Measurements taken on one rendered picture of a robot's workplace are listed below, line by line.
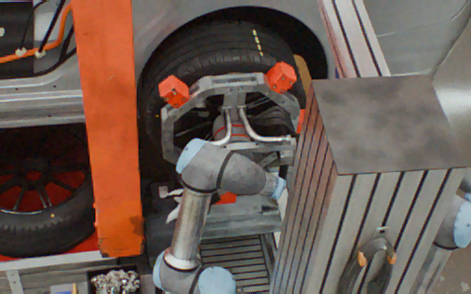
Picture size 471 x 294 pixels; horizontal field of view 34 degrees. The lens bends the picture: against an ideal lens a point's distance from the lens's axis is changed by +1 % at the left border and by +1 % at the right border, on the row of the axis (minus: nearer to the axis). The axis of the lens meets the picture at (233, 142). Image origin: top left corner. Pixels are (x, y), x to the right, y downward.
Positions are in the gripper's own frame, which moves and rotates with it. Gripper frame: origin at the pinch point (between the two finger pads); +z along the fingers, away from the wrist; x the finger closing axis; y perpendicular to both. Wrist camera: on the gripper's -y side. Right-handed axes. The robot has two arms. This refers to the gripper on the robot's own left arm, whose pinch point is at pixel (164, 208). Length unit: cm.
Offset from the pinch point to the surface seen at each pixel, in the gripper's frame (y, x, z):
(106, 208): -9.0, 3.8, 18.3
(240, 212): 58, 62, -12
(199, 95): -20.8, 25.2, -29.5
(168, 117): -17.7, 28.2, -14.3
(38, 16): -54, 114, 26
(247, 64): -20, 31, -50
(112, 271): 16.8, 5.6, 32.2
